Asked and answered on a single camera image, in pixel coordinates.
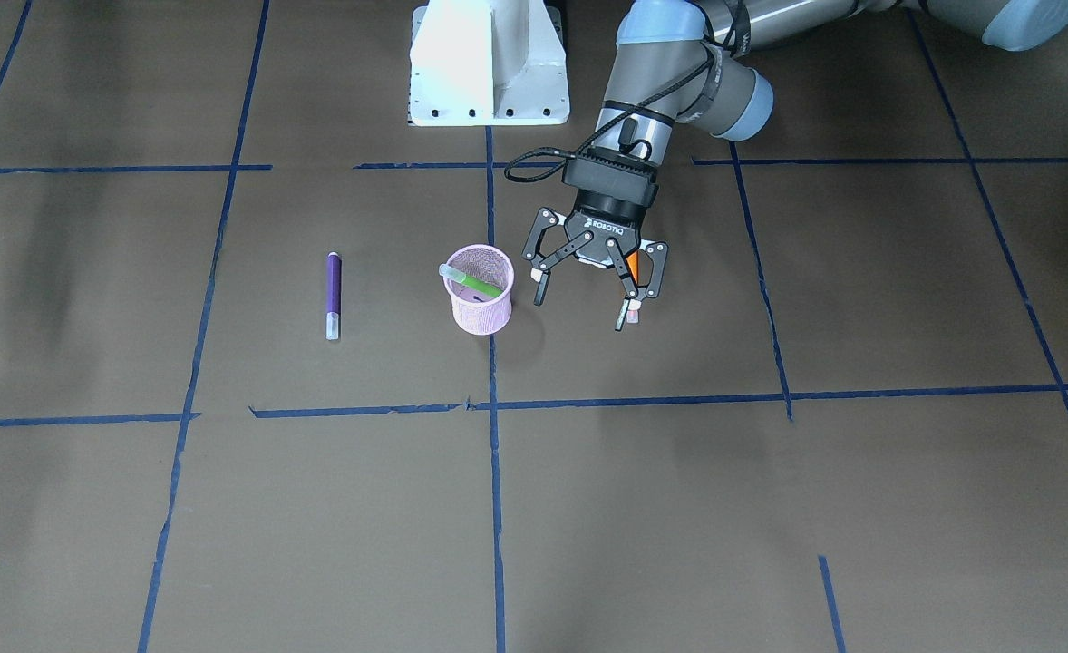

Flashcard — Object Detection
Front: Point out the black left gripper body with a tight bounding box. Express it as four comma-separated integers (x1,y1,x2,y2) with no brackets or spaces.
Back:
564,190,647,271

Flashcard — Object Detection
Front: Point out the orange marker pen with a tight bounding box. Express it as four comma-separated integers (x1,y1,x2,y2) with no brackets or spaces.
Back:
625,251,642,324

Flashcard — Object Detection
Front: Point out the green highlighter pen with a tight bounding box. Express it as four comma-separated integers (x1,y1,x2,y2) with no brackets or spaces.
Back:
438,264,502,302

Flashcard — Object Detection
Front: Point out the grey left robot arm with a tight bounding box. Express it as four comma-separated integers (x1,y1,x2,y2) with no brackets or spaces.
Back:
505,1,1068,329

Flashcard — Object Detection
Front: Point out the pink mesh pen holder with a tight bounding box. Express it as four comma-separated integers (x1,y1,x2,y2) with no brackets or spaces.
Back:
438,244,516,336

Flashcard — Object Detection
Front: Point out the purple marker pen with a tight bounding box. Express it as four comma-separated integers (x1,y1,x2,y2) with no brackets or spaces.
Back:
325,251,343,340

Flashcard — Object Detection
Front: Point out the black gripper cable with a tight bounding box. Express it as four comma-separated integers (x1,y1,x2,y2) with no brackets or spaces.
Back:
503,0,752,186

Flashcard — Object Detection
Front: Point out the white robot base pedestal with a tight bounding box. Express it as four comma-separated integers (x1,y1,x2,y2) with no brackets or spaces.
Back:
407,1,571,128

